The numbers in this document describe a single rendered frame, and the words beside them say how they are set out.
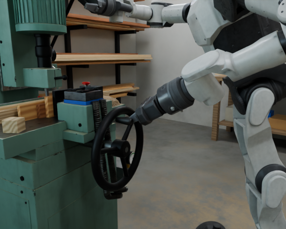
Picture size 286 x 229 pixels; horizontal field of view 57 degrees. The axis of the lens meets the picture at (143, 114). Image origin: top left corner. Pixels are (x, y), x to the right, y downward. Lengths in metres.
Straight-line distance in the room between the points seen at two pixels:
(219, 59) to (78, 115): 0.48
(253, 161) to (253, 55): 0.61
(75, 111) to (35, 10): 0.36
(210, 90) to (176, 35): 3.85
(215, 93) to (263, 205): 0.64
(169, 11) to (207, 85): 0.76
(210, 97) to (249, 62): 0.14
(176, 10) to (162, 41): 3.31
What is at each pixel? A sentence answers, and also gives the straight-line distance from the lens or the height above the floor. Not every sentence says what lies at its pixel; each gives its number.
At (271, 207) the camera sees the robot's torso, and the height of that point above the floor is 0.52.
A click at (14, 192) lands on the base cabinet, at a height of 0.68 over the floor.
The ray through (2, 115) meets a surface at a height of 0.93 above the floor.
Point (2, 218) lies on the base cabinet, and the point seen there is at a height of 0.55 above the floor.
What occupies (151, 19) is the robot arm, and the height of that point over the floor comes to 1.30.
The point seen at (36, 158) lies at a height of 0.81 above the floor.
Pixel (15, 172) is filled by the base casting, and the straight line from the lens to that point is 0.96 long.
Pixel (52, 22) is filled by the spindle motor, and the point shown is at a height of 1.23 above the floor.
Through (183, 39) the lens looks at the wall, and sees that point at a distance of 4.46.
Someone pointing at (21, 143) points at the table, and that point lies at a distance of 0.84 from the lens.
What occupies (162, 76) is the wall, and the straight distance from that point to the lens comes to 4.67.
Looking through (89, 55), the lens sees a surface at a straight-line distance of 3.62.
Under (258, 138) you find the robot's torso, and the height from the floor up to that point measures 0.80.
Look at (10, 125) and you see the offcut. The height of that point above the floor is 0.92.
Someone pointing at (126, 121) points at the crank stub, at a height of 0.92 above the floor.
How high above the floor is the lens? 1.12
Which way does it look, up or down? 13 degrees down
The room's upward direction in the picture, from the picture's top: straight up
